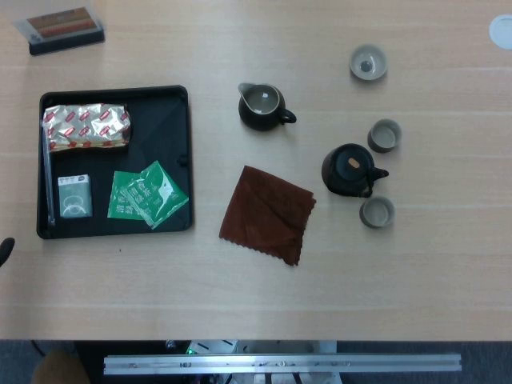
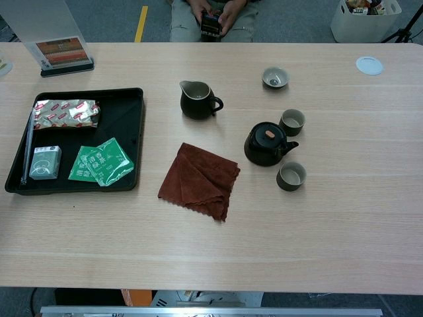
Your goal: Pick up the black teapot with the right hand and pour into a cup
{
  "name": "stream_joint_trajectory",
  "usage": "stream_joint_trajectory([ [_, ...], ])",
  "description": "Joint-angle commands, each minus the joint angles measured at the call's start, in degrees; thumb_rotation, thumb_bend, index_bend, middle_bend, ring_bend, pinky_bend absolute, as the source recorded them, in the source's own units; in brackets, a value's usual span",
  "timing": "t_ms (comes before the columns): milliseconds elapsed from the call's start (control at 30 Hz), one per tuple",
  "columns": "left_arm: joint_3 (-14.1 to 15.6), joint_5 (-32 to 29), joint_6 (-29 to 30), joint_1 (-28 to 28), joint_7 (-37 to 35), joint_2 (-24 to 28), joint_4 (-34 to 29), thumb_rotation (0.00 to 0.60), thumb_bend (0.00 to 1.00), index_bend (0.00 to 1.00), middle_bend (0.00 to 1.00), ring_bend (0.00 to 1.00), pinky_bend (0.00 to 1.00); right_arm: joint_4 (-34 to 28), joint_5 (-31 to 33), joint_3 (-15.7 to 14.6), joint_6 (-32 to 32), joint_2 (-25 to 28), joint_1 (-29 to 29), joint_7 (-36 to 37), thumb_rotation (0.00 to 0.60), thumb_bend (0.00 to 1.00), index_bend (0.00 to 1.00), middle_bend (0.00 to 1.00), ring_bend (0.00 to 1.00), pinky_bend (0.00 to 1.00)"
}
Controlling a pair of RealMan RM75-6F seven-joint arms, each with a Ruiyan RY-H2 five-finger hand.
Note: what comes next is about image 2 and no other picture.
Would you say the black teapot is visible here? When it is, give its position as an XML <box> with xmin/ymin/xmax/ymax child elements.
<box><xmin>243</xmin><ymin>121</ymin><xmax>299</xmax><ymax>167</ymax></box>

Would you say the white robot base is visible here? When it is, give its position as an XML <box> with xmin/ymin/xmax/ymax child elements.
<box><xmin>150</xmin><ymin>290</ymin><xmax>265</xmax><ymax>308</ymax></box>

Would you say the grey teacup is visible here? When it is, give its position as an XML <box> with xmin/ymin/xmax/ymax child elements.
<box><xmin>262</xmin><ymin>66</ymin><xmax>290</xmax><ymax>90</ymax></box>
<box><xmin>278</xmin><ymin>108</ymin><xmax>306</xmax><ymax>137</ymax></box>
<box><xmin>276</xmin><ymin>161</ymin><xmax>307</xmax><ymax>192</ymax></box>

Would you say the brown folded cloth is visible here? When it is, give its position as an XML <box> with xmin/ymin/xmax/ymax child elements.
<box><xmin>157</xmin><ymin>142</ymin><xmax>241</xmax><ymax>223</ymax></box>

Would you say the black plastic tray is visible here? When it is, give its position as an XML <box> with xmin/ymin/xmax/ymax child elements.
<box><xmin>4</xmin><ymin>87</ymin><xmax>145</xmax><ymax>196</ymax></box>

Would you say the green tea sachet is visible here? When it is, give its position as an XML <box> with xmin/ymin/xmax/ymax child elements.
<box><xmin>87</xmin><ymin>137</ymin><xmax>135</xmax><ymax>188</ymax></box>
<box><xmin>67</xmin><ymin>145</ymin><xmax>100</xmax><ymax>182</ymax></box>

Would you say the seated person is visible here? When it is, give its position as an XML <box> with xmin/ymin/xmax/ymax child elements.
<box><xmin>169</xmin><ymin>0</ymin><xmax>262</xmax><ymax>43</ymax></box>

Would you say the black smartphone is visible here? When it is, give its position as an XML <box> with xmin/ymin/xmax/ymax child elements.
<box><xmin>200</xmin><ymin>11</ymin><xmax>221</xmax><ymax>37</ymax></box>

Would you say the silver foil tea packet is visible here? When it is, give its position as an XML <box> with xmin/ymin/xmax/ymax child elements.
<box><xmin>32</xmin><ymin>98</ymin><xmax>101</xmax><ymax>130</ymax></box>

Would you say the orange panel under table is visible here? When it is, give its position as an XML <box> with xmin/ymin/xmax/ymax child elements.
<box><xmin>120</xmin><ymin>289</ymin><xmax>153</xmax><ymax>306</ymax></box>

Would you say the grey-green small tea box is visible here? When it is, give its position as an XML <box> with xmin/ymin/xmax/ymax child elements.
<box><xmin>28</xmin><ymin>145</ymin><xmax>63</xmax><ymax>180</ymax></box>

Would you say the acrylic sign stand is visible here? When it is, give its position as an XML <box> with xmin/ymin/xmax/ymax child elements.
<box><xmin>0</xmin><ymin>0</ymin><xmax>95</xmax><ymax>79</ymax></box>

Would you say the white table grommet cap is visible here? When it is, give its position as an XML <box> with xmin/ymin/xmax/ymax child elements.
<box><xmin>356</xmin><ymin>55</ymin><xmax>384</xmax><ymax>76</ymax></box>

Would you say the white storage bin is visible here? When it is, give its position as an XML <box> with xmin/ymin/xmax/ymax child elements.
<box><xmin>330</xmin><ymin>0</ymin><xmax>403</xmax><ymax>44</ymax></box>

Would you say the white round dish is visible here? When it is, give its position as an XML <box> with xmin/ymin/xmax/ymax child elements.
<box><xmin>0</xmin><ymin>49</ymin><xmax>13</xmax><ymax>79</ymax></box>

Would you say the black tripod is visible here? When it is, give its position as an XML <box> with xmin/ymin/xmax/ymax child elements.
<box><xmin>380</xmin><ymin>3</ymin><xmax>423</xmax><ymax>44</ymax></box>

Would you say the black pitcher with handle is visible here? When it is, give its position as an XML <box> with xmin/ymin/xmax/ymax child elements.
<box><xmin>178</xmin><ymin>80</ymin><xmax>225</xmax><ymax>121</ymax></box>

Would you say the aluminium rail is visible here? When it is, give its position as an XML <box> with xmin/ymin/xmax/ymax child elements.
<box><xmin>39</xmin><ymin>305</ymin><xmax>383</xmax><ymax>317</ymax></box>

